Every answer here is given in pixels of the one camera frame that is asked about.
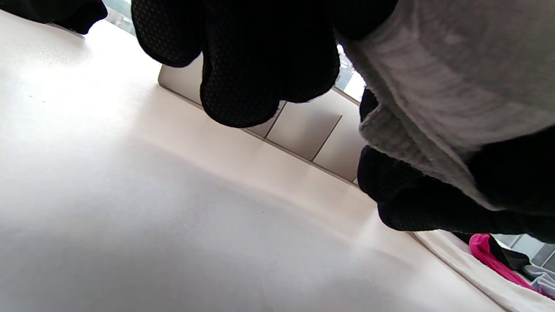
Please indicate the pink sock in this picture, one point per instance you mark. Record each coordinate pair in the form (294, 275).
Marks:
(483, 251)

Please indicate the white sock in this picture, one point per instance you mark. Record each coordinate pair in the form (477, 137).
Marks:
(477, 277)

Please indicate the grey plastic divided organizer box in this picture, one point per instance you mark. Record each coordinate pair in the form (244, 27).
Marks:
(303, 130)

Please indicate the black sock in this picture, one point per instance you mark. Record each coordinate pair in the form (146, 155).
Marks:
(511, 260)
(65, 13)

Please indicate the grey sock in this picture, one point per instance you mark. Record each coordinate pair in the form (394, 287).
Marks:
(455, 78)

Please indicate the person's left hand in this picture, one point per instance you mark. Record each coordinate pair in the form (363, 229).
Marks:
(260, 65)

